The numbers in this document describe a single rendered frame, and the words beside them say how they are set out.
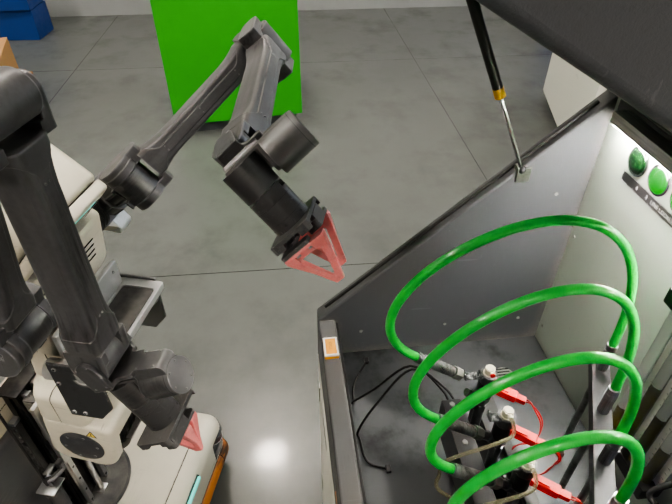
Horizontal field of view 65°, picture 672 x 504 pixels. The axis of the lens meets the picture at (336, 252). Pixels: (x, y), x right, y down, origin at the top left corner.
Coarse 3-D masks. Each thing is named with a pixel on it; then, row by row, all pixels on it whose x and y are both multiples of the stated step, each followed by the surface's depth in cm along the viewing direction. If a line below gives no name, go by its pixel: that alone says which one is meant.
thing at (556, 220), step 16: (512, 224) 68; (528, 224) 67; (544, 224) 68; (560, 224) 68; (576, 224) 68; (592, 224) 68; (608, 224) 70; (480, 240) 68; (624, 240) 71; (448, 256) 70; (624, 256) 73; (432, 272) 71; (416, 288) 72; (400, 304) 74; (624, 320) 82; (400, 352) 80; (416, 352) 82
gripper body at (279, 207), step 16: (272, 192) 68; (288, 192) 69; (256, 208) 69; (272, 208) 68; (288, 208) 69; (304, 208) 70; (272, 224) 70; (288, 224) 69; (304, 224) 66; (288, 240) 67
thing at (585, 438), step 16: (592, 432) 56; (608, 432) 56; (528, 448) 57; (544, 448) 56; (560, 448) 56; (640, 448) 58; (496, 464) 58; (512, 464) 57; (640, 464) 60; (480, 480) 59; (624, 480) 65; (464, 496) 60; (624, 496) 65
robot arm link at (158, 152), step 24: (264, 24) 99; (240, 48) 105; (288, 48) 103; (216, 72) 107; (240, 72) 107; (192, 96) 108; (216, 96) 106; (192, 120) 106; (144, 144) 107; (168, 144) 106; (120, 168) 103
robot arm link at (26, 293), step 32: (0, 96) 51; (32, 96) 55; (0, 128) 51; (0, 224) 65; (0, 256) 66; (0, 288) 68; (32, 288) 77; (0, 320) 71; (0, 352) 73; (32, 352) 76
